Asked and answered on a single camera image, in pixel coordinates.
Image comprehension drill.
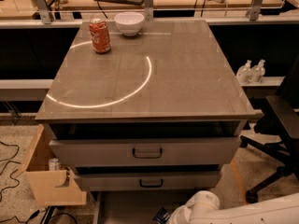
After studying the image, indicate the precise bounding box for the grey drawer cabinet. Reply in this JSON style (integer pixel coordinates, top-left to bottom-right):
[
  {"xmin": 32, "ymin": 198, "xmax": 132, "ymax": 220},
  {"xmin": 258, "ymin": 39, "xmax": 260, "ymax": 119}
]
[{"xmin": 35, "ymin": 19, "xmax": 256, "ymax": 224}]

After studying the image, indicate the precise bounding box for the right clear plastic bottle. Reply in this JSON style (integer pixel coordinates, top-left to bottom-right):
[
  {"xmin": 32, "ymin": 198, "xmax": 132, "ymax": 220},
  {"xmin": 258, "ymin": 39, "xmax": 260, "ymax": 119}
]
[{"xmin": 250, "ymin": 60, "xmax": 265, "ymax": 83}]

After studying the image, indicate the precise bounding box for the grey top drawer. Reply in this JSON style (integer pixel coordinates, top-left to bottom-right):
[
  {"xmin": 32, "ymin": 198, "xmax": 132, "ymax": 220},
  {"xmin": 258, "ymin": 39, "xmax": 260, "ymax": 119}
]
[{"xmin": 50, "ymin": 137, "xmax": 240, "ymax": 167}]

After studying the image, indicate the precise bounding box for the grey middle drawer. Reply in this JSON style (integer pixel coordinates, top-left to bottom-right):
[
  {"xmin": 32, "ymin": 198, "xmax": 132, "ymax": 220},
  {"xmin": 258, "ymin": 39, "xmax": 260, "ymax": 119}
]
[{"xmin": 74, "ymin": 171, "xmax": 221, "ymax": 191}]

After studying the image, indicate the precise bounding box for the wooden side box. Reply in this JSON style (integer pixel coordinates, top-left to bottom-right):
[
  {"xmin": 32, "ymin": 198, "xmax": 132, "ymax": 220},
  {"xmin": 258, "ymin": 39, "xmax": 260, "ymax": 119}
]
[{"xmin": 15, "ymin": 125, "xmax": 87, "ymax": 206}]

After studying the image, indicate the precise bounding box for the grey metal railing frame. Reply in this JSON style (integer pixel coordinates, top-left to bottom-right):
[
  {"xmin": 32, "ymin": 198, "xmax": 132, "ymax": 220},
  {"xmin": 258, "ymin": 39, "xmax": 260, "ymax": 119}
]
[{"xmin": 34, "ymin": 0, "xmax": 263, "ymax": 24}]

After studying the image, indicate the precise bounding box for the clear plastic bottle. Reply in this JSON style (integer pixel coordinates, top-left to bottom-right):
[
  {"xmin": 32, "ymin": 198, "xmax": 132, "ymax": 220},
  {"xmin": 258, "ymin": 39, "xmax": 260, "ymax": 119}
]
[
  {"xmin": 250, "ymin": 60, "xmax": 265, "ymax": 83},
  {"xmin": 236, "ymin": 60, "xmax": 251, "ymax": 84}
]

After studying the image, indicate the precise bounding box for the red soda can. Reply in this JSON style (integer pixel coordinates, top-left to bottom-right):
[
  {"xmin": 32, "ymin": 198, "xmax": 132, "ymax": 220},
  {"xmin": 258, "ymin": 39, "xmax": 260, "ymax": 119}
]
[{"xmin": 89, "ymin": 19, "xmax": 111, "ymax": 54}]

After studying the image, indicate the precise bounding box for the grey drawer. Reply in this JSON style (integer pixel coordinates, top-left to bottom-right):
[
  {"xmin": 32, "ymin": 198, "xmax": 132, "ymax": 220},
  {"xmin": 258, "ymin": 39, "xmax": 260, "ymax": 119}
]
[
  {"xmin": 50, "ymin": 137, "xmax": 240, "ymax": 167},
  {"xmin": 93, "ymin": 189, "xmax": 197, "ymax": 224},
  {"xmin": 74, "ymin": 171, "xmax": 221, "ymax": 191}
]

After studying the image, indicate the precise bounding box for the left clear plastic bottle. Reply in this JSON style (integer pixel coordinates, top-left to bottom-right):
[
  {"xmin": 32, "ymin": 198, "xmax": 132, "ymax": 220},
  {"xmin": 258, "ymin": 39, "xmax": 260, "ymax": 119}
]
[{"xmin": 236, "ymin": 60, "xmax": 251, "ymax": 84}]

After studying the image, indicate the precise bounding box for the blue rxbar snack bar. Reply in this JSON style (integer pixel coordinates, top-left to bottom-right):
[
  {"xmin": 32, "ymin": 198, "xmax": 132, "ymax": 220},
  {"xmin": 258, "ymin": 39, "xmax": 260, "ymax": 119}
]
[{"xmin": 153, "ymin": 207, "xmax": 171, "ymax": 224}]

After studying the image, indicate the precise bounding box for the black floor cable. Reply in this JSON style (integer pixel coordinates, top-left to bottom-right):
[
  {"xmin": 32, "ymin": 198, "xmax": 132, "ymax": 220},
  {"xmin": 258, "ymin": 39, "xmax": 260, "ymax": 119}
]
[{"xmin": 0, "ymin": 140, "xmax": 22, "ymax": 203}]

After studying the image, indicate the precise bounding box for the small silver can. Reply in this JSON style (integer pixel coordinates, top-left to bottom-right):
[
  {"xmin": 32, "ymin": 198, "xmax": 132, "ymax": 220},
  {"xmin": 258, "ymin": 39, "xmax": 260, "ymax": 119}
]
[{"xmin": 49, "ymin": 158, "xmax": 60, "ymax": 171}]

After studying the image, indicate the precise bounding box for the black office chair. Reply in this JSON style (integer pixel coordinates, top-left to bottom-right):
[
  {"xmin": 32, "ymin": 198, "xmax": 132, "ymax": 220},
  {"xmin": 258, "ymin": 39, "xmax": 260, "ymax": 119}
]
[{"xmin": 240, "ymin": 57, "xmax": 299, "ymax": 203}]

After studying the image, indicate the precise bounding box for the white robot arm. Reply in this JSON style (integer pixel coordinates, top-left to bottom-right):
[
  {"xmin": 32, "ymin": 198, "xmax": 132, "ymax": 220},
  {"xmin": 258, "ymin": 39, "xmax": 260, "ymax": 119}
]
[{"xmin": 166, "ymin": 191, "xmax": 299, "ymax": 224}]

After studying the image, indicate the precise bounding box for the white ceramic bowl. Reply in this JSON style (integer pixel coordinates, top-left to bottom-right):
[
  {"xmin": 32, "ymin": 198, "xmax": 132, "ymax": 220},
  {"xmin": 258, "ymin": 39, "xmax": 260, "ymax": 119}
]
[{"xmin": 114, "ymin": 12, "xmax": 144, "ymax": 36}]

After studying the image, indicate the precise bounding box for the grey bottom drawer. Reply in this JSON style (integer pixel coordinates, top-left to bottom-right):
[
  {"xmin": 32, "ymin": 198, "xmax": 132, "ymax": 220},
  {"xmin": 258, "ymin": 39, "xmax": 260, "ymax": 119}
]
[{"xmin": 93, "ymin": 189, "xmax": 197, "ymax": 224}]

